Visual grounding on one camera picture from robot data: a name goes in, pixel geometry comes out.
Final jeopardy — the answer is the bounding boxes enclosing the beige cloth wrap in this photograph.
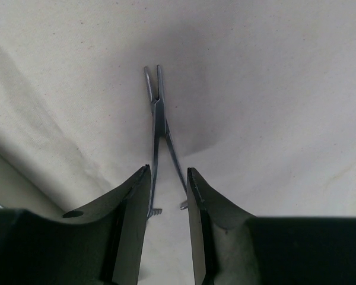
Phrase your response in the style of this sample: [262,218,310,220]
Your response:
[0,0,356,220]

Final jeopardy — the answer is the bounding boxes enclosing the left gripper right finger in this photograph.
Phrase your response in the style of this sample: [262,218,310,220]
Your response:
[186,167,258,285]

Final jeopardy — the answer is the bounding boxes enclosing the steel hemostat forceps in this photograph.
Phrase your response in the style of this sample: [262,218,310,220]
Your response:
[144,64,187,218]

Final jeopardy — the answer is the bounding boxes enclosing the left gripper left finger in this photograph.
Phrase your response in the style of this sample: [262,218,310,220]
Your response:
[62,164,152,285]

